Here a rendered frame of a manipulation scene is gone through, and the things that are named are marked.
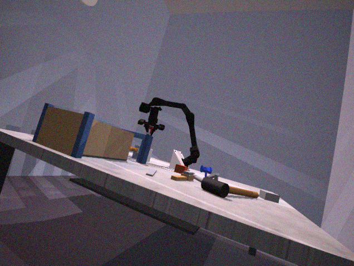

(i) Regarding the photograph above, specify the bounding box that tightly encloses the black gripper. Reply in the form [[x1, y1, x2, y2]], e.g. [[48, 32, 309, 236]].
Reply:
[[138, 115, 165, 136]]

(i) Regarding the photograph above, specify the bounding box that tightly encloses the black mallet with wooden handle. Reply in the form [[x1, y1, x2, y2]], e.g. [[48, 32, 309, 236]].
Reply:
[[201, 177, 259, 198]]

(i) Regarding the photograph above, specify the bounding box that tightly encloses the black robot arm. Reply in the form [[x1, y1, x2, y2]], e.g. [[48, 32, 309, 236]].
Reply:
[[139, 97, 200, 167]]

